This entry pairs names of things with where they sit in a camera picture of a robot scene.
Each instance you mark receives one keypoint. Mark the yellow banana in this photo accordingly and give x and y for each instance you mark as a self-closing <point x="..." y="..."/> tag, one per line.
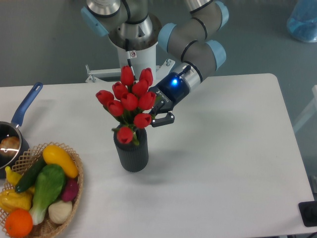
<point x="12" y="177"/>

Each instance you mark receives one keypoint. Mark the black device at edge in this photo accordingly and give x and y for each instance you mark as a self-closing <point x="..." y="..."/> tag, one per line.
<point x="308" y="211"/>

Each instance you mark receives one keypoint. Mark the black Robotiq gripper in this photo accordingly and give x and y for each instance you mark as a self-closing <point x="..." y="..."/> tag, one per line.
<point x="172" y="89"/>

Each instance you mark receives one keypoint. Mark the blue plastic bag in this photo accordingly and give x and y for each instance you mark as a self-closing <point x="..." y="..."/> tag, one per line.
<point x="302" y="23"/>

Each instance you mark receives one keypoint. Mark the brown bread roll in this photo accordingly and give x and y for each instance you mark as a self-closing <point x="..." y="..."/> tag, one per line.
<point x="9" y="146"/>

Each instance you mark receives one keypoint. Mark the yellow bell pepper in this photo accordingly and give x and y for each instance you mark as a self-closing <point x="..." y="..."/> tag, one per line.
<point x="10" y="200"/>

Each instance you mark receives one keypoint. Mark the white garlic bulb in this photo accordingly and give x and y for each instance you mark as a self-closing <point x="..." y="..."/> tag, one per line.
<point x="60" y="211"/>

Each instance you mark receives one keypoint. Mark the blue handled saucepan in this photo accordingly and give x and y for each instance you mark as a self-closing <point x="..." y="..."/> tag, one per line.
<point x="8" y="129"/>

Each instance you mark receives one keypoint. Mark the purple red onion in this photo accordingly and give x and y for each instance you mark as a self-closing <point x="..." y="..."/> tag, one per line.
<point x="70" y="191"/>

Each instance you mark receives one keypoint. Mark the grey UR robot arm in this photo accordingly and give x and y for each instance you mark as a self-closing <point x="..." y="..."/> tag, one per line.
<point x="181" y="57"/>

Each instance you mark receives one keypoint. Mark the green bok choy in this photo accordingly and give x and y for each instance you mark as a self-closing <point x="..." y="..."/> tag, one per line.
<point x="48" y="187"/>

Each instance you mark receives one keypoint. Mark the red tulip bouquet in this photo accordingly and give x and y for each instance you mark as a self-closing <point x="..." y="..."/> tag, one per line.
<point x="127" y="103"/>

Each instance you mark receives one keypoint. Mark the green cucumber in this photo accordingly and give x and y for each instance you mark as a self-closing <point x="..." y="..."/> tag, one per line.
<point x="30" y="176"/>

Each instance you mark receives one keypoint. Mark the woven wicker basket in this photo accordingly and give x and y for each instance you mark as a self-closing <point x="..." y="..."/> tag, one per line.
<point x="47" y="228"/>

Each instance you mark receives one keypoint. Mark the dark grey ribbed vase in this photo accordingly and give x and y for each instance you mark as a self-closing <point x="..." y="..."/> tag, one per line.
<point x="133" y="157"/>

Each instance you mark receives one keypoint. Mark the yellow squash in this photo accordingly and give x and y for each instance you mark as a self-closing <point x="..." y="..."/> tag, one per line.
<point x="53" y="154"/>

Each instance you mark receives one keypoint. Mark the orange fruit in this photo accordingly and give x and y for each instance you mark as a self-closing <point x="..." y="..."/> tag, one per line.
<point x="19" y="223"/>

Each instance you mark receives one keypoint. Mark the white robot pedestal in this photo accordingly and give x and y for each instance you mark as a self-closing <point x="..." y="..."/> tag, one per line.
<point x="139" y="59"/>

